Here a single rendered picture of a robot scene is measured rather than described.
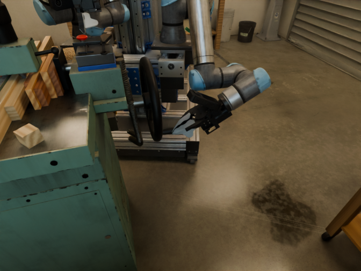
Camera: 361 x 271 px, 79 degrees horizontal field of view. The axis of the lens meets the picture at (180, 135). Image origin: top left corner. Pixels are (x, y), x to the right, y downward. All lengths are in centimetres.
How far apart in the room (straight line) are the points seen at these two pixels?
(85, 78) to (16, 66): 16
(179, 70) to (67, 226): 86
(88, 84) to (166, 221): 95
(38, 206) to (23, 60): 39
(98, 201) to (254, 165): 123
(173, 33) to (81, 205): 94
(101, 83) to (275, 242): 118
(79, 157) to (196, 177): 114
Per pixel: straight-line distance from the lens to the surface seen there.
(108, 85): 68
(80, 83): 68
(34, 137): 54
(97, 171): 65
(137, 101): 76
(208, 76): 79
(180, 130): 74
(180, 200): 145
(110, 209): 80
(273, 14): 442
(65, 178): 67
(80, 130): 54
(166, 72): 122
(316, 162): 195
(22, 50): 70
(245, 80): 76
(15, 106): 64
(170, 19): 128
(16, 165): 55
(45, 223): 84
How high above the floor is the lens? 121
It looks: 40 degrees down
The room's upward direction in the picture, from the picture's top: straight up
